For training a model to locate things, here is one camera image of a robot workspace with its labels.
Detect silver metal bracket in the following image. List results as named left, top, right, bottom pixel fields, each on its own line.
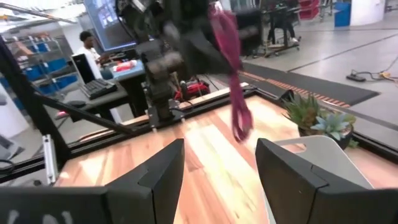
left=42, top=134, right=59, bottom=185

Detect person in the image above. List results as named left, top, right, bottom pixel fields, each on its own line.
left=76, top=30, right=114, bottom=80

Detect black power strip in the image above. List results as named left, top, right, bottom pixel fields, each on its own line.
left=346, top=73, right=368, bottom=83

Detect red braided USB cable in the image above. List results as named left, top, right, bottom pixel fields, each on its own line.
left=207, top=2, right=254, bottom=144

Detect potted succulent plant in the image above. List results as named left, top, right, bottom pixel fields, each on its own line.
left=281, top=93, right=360, bottom=150

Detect red storage bins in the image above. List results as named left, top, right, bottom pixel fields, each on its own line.
left=298, top=0, right=320, bottom=21

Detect black wheeled cart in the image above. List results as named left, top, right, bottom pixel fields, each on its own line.
left=262, top=0, right=302, bottom=58

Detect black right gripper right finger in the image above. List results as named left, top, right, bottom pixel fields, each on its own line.
left=255, top=138, right=398, bottom=224

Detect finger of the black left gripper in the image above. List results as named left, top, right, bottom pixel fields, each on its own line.
left=182, top=29, right=240, bottom=77

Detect clear plastic bin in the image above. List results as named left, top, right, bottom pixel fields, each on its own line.
left=261, top=135, right=376, bottom=224

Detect blue box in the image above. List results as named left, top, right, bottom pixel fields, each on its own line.
left=333, top=1, right=352, bottom=28

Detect black keyboard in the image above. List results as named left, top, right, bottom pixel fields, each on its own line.
left=79, top=77, right=118, bottom=100

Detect black aluminium table frame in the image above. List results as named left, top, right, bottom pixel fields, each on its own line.
left=0, top=34, right=398, bottom=184

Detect red power tool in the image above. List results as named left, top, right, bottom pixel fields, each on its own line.
left=174, top=79, right=211, bottom=101

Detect black desktop screen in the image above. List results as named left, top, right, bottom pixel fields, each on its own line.
left=71, top=53, right=96, bottom=84

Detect black hazard-striped floor mat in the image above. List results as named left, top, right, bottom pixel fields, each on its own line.
left=239, top=62, right=380, bottom=108

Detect dark office desk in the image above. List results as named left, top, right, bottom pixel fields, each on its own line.
left=55, top=58, right=150, bottom=125

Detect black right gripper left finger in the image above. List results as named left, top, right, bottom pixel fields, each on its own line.
left=0, top=139, right=185, bottom=224

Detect large computer monitor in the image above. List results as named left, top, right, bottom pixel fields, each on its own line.
left=82, top=0, right=137, bottom=52

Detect metal shelf with blue bins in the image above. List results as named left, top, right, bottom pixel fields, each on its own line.
left=0, top=34, right=78, bottom=110

